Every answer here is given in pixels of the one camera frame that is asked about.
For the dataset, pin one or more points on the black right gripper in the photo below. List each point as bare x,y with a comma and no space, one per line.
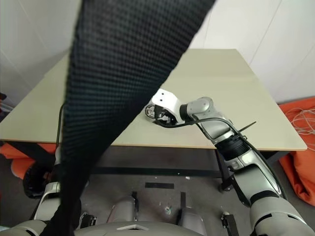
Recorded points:
167,117

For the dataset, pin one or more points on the roll of tape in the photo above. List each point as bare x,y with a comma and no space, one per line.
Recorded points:
148,111

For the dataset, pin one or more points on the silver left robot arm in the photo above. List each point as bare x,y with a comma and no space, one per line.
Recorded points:
49,194

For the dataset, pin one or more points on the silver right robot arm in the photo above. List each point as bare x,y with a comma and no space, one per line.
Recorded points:
204,105

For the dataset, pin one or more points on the long black floor tape strip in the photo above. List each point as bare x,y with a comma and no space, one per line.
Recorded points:
160,185

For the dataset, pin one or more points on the short black floor tape strip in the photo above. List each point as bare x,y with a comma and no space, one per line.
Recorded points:
135,201
183,200

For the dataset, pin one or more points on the black zip tie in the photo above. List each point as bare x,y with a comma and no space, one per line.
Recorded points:
248,126

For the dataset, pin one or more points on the silver left robot leg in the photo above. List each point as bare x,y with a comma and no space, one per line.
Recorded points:
123,209

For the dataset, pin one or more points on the silver robot leg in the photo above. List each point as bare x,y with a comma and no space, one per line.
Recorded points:
123,209
192,221

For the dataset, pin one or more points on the silver right robot leg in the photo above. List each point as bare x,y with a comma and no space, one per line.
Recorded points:
192,221

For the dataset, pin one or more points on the silver robot torso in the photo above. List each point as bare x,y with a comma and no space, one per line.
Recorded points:
110,228

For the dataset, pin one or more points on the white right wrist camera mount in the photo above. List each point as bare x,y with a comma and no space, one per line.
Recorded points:
167,100

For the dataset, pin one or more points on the black metal table frame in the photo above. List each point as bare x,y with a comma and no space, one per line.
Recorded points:
152,171

